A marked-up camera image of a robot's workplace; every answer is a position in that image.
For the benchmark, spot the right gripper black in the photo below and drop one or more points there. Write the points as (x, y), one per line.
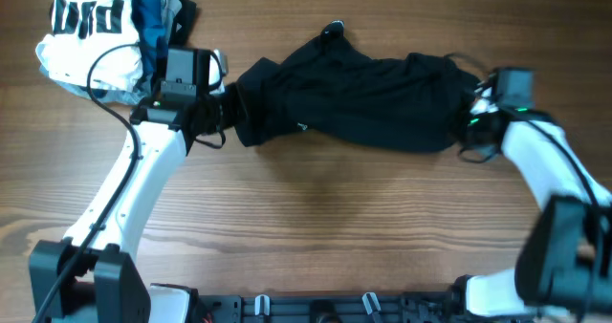
(473, 129)

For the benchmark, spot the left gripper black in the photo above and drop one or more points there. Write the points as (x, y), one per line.
(213, 126)

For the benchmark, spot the light grey-blue folded garment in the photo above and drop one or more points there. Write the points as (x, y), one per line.
(113, 46)

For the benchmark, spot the black polo shirt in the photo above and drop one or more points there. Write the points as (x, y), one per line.
(410, 105)

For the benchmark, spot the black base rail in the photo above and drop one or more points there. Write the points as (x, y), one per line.
(409, 307)

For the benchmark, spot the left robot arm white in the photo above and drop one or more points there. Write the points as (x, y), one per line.
(91, 275)

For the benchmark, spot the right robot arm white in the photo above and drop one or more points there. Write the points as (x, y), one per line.
(565, 264)

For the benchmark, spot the black folded garment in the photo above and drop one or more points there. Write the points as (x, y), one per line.
(183, 22)

